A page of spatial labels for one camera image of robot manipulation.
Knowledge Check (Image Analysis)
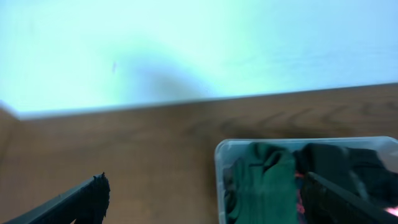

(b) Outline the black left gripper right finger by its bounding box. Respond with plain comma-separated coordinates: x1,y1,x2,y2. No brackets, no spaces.
300,172,397,224

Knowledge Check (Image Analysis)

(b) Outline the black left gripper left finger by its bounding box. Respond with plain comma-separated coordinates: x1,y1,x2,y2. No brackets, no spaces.
6,173,110,224

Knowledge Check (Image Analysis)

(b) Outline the black garment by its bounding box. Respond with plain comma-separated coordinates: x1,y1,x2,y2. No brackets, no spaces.
293,143,397,208

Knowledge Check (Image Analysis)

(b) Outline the dark green garment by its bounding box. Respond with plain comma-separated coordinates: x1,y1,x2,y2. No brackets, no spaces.
224,142,299,224

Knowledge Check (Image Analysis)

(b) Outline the red black plaid shirt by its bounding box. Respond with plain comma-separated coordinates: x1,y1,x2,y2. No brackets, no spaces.
295,172,305,215

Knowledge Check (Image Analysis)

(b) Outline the pink garment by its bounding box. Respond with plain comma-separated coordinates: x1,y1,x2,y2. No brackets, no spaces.
385,207,398,217

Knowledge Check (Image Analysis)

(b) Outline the clear plastic storage bin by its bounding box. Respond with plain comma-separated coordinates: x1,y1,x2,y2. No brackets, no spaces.
214,136,397,224

